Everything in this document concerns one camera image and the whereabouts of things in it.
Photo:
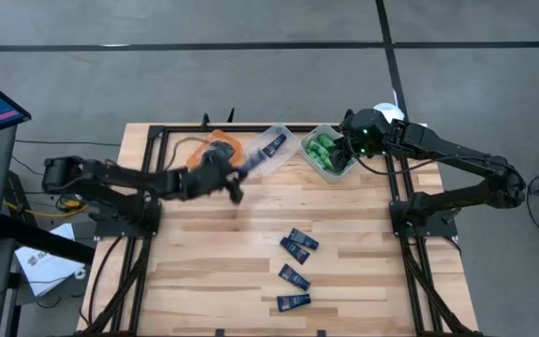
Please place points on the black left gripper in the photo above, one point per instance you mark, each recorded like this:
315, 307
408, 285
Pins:
208, 175

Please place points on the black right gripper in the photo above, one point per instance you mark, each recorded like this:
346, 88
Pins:
368, 133

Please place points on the small green bottle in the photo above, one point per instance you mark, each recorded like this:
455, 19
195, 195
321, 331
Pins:
315, 146
318, 155
327, 141
326, 163

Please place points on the dark blue travel tube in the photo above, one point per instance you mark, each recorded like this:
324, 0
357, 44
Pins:
295, 250
293, 302
274, 145
294, 277
256, 160
303, 238

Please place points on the black disc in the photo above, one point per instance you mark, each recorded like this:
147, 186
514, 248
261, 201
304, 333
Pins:
222, 149

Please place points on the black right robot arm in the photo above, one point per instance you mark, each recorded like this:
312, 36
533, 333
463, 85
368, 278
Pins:
461, 154

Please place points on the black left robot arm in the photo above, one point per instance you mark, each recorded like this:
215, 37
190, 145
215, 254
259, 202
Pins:
110, 175

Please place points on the grey plastic bin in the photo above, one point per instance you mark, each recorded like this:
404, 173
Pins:
332, 175

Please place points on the clear plastic bin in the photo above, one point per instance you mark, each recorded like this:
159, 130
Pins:
281, 161

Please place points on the orange plastic bin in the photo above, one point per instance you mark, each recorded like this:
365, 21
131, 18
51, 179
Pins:
199, 154

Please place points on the white wipes canister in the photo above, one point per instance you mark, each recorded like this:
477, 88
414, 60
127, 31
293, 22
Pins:
388, 111

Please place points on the black stand beam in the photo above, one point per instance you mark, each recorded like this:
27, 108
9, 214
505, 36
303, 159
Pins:
40, 238

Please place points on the white printed paper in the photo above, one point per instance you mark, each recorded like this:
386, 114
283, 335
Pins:
45, 262

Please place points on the black aluminium table frame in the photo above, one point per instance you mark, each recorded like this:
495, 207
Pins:
239, 127

